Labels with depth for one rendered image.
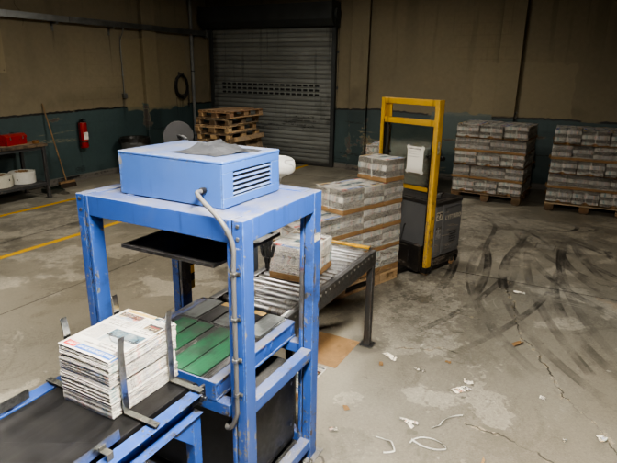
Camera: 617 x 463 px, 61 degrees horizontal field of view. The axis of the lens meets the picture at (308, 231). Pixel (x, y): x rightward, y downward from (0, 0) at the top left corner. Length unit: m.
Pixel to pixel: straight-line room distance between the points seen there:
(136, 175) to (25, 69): 8.09
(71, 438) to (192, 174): 1.12
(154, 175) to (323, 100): 9.78
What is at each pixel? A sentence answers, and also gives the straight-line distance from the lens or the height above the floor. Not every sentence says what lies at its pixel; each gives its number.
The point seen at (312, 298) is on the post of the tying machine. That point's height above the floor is 1.00.
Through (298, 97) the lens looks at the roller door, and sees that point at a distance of 12.36.
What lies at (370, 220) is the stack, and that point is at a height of 0.72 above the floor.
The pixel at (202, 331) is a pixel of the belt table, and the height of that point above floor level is 0.80.
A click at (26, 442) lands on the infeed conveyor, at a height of 0.80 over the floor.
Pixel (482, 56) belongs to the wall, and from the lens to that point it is 11.02.
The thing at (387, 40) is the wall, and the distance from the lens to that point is 11.56.
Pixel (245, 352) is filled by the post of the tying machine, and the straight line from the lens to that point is 2.27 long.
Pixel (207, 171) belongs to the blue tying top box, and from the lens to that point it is 2.25.
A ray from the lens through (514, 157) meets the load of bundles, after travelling 9.34.
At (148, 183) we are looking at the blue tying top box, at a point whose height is 1.61.
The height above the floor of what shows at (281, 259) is 0.94.
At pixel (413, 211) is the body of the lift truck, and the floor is 0.63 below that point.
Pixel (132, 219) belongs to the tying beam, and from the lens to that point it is 2.45.
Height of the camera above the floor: 2.11
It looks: 17 degrees down
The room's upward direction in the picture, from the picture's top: 1 degrees clockwise
